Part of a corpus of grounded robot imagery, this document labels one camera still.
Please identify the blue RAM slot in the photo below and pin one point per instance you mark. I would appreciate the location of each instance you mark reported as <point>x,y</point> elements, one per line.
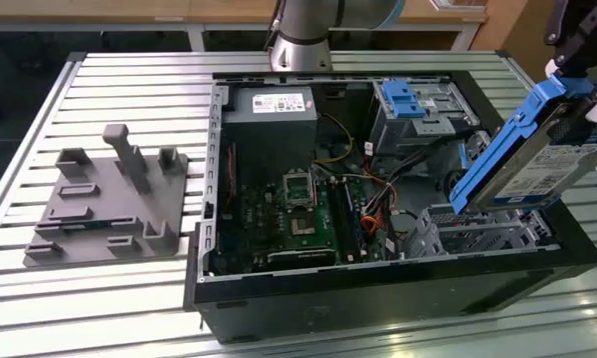
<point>357,216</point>

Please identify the green RAM stick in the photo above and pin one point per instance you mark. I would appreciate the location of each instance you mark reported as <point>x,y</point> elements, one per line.
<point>87,226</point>

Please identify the blue drive latch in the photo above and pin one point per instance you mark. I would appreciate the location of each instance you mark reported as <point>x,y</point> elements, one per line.
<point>403,98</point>

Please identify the metal optical drive cage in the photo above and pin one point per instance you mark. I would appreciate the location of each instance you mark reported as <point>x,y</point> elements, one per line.
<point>429,130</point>

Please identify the CPU socket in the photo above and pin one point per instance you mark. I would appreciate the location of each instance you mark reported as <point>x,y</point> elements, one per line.
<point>306,225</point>

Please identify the hard disk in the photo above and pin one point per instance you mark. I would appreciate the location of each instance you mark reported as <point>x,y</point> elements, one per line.
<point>498,149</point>

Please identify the metal disk bay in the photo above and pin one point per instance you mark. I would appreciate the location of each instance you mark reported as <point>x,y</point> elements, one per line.
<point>478,238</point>

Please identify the green motherboard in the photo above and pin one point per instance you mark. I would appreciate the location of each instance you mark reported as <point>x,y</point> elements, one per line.
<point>279,220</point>

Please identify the grey parts rack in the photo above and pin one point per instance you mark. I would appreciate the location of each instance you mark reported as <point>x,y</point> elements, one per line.
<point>110,194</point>

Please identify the black PC case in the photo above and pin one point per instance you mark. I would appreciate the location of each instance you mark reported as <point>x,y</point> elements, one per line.
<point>378,298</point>

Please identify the black graphics card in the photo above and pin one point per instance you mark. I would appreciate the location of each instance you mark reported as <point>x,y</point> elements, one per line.
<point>302,257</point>

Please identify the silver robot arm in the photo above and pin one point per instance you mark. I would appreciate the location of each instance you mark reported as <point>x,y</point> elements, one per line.
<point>303,44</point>

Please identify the grey power supply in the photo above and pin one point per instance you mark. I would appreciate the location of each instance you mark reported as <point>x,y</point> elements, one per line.
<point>274,134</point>

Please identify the wooden desk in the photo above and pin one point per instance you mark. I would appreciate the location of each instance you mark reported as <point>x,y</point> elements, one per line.
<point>130,9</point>

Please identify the black RAM slot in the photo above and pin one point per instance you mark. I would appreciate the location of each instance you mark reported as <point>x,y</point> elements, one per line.
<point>339,216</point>

